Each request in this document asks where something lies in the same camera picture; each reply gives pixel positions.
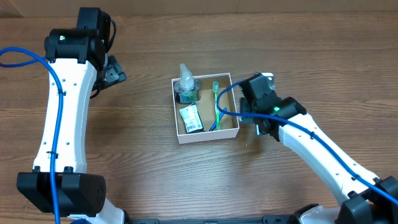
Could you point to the toothpaste tube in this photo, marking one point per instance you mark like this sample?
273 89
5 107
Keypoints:
258 130

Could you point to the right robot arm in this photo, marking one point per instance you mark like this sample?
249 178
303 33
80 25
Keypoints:
362 196

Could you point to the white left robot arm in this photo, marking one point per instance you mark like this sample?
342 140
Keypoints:
78 64

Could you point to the blue disposable razor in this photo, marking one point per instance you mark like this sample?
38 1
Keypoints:
222 113

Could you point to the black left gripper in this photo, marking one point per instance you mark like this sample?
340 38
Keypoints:
115 73

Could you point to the clear soap dispenser bottle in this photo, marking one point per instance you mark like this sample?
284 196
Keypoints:
186 89

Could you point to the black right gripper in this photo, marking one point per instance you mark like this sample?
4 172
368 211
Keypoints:
245 109

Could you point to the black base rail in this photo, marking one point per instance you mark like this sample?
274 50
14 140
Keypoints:
266 219

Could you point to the green toothbrush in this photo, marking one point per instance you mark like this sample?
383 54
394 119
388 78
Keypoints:
215 91

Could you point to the white cardboard box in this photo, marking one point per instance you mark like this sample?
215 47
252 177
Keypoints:
206 110

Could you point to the green soap packet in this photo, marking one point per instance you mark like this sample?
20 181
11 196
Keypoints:
191 119

